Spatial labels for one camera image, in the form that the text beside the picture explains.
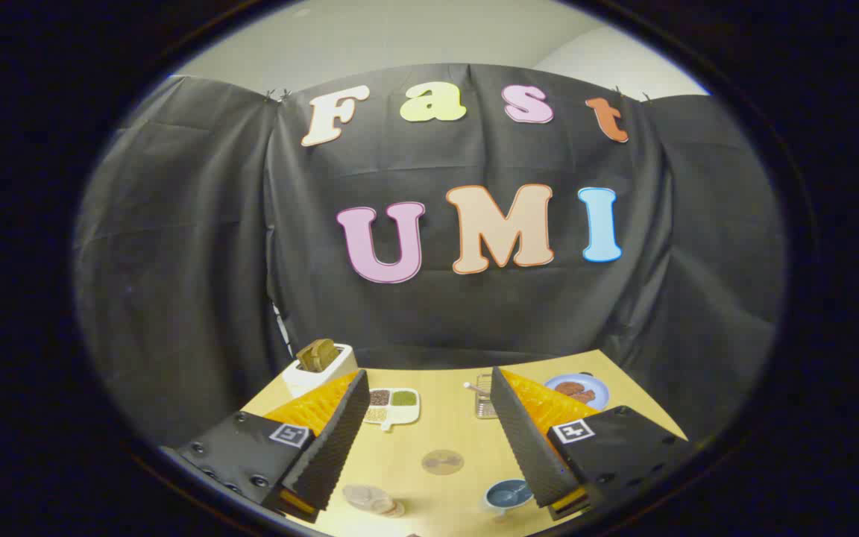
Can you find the white divided grain dish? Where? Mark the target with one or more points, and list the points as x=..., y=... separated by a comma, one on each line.
x=392, y=406

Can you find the black backdrop cloth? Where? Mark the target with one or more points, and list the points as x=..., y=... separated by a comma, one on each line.
x=213, y=261

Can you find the wooden table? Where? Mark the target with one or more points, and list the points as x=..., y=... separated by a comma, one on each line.
x=441, y=429

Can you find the brown food pieces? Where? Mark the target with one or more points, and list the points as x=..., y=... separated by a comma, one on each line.
x=575, y=391

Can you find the round brown coaster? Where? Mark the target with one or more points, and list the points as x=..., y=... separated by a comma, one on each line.
x=442, y=462

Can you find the blue plate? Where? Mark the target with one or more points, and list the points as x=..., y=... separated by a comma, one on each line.
x=599, y=388

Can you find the blue cup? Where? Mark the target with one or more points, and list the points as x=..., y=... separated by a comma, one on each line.
x=505, y=494

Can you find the white-tipped stick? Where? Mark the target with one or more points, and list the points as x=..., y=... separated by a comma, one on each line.
x=468, y=386

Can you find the white toaster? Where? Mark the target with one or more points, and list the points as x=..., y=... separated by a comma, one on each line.
x=309, y=379

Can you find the brown toast slice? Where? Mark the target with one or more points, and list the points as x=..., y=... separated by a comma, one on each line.
x=316, y=354

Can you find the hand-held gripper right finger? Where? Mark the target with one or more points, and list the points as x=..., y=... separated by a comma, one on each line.
x=523, y=440

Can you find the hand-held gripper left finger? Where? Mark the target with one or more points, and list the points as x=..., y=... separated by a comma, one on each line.
x=340, y=436

